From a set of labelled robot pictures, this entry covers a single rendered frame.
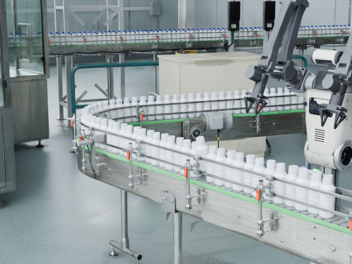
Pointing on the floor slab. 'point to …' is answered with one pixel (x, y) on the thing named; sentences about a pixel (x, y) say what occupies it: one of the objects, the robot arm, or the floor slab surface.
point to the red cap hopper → (69, 55)
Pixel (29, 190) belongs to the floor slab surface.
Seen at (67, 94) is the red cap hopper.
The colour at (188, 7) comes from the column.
